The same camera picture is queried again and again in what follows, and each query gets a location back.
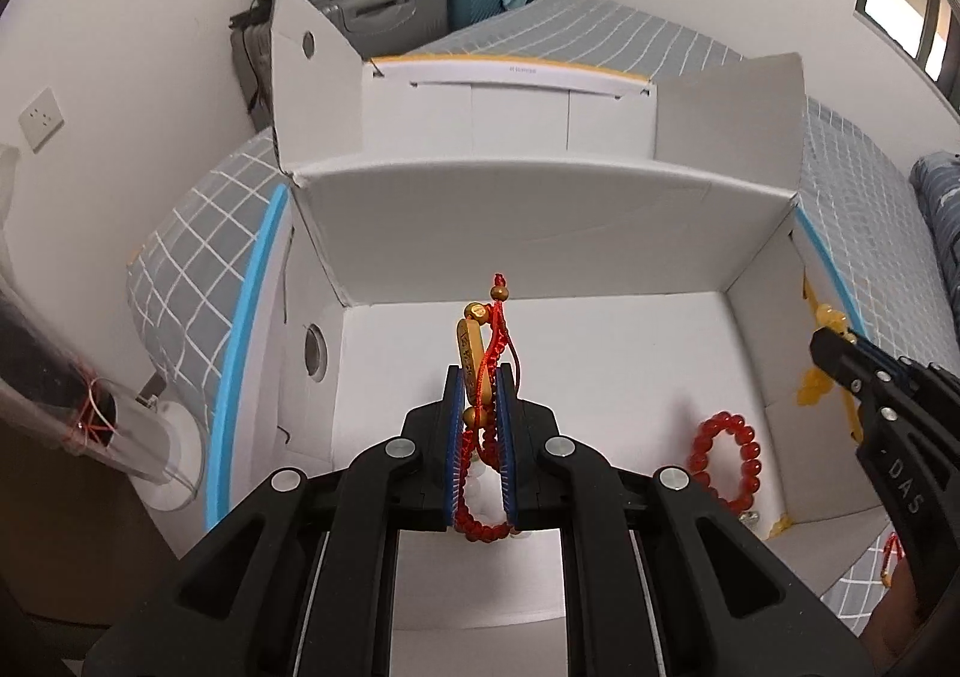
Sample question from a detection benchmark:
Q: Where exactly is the yellow amber bead bracelet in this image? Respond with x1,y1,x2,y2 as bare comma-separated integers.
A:
794,274,864,447

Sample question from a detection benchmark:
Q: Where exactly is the red string bracelet gold tube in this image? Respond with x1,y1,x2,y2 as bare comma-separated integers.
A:
452,273,519,544

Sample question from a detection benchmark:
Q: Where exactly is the person's hand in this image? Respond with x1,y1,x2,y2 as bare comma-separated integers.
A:
859,558,931,675

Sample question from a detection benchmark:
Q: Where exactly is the grey checked bed sheet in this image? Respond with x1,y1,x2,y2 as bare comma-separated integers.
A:
128,0,958,628

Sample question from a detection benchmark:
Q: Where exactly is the white cardboard storage box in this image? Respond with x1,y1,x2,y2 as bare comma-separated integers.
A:
203,0,902,677

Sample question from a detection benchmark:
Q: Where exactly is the blue grey folded duvet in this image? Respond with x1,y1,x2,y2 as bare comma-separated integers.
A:
910,152,960,318

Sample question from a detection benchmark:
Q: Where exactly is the grey hard suitcase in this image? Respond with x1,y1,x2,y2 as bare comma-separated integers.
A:
229,0,449,131

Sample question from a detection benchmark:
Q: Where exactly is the red bead bracelet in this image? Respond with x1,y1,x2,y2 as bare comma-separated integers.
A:
686,409,763,516

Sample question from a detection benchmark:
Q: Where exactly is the white wall socket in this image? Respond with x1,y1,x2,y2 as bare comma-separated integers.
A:
18,88,65,152

